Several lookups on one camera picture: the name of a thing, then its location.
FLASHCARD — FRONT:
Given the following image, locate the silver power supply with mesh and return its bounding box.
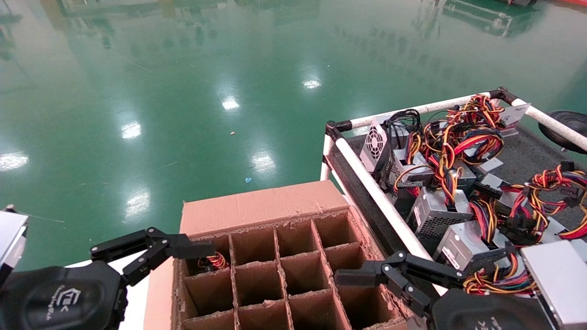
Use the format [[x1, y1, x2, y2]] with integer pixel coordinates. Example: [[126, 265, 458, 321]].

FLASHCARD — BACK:
[[383, 148, 436, 193], [407, 187, 475, 239]]

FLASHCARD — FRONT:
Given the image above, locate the dark grey power supply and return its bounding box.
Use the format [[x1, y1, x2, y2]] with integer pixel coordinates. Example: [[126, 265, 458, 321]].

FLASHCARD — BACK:
[[452, 160, 477, 193]]

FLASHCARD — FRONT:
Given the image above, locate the black cable bundle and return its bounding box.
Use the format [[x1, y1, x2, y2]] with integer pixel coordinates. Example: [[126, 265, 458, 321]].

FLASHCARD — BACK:
[[384, 109, 421, 138]]

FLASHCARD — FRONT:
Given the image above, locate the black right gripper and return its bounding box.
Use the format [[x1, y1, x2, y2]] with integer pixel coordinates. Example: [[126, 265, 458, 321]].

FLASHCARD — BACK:
[[334, 251, 558, 330]]

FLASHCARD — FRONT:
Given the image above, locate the red yellow black cable tangle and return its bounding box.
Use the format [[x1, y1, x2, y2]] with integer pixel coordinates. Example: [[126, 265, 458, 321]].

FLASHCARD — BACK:
[[406, 117, 505, 207]]

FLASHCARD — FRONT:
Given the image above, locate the black round wheel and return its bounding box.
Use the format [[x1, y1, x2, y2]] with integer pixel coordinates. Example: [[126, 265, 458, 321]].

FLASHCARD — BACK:
[[539, 110, 587, 154]]

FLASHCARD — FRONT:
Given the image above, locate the silver power supply black connector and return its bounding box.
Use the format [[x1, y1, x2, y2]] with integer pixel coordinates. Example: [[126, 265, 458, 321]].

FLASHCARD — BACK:
[[477, 172, 521, 209]]

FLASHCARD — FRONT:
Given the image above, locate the white sign with red text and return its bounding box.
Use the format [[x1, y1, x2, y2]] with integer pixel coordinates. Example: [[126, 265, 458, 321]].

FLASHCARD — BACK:
[[500, 103, 532, 137]]

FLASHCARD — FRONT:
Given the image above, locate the silver power supply with label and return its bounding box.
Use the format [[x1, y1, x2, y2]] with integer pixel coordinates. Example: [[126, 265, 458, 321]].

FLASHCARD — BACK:
[[433, 221, 510, 275]]

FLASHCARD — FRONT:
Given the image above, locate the white tube cart frame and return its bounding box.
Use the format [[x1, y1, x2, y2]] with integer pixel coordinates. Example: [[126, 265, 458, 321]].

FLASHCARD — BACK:
[[320, 87, 587, 296]]

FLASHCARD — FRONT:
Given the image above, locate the power supply with coloured cables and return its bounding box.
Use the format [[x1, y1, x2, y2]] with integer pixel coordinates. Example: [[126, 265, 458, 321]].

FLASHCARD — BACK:
[[198, 252, 229, 271]]

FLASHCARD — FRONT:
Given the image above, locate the small white power supply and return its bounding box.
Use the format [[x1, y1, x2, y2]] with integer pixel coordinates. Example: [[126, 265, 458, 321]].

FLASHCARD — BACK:
[[475, 157, 505, 177]]

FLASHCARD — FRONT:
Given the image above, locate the brown cardboard box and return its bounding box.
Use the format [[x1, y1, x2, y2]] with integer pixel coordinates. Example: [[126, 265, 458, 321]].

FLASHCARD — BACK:
[[144, 180, 413, 330]]

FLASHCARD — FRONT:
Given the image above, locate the silver power supply with fan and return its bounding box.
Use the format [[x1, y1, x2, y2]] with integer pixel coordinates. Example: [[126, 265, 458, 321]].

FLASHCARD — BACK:
[[360, 118, 393, 174]]

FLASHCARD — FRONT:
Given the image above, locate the flat silver power supply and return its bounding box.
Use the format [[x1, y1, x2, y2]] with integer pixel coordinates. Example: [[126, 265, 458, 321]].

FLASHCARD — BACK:
[[498, 160, 587, 264]]

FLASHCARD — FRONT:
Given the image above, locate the brown cardboard divider grid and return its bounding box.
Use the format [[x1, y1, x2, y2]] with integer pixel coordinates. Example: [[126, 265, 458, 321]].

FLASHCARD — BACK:
[[177, 209, 404, 330]]

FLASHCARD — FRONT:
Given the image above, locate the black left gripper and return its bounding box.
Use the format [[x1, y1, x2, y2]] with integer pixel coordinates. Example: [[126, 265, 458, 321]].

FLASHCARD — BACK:
[[0, 228, 216, 330]]

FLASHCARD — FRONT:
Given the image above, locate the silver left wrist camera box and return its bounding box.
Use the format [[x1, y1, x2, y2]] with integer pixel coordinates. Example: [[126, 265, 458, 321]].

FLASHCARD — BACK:
[[0, 211, 29, 280]]

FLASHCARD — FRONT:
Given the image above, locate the red yellow cable bundle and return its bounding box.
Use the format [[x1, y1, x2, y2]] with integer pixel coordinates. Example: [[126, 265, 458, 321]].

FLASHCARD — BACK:
[[469, 192, 500, 246]]

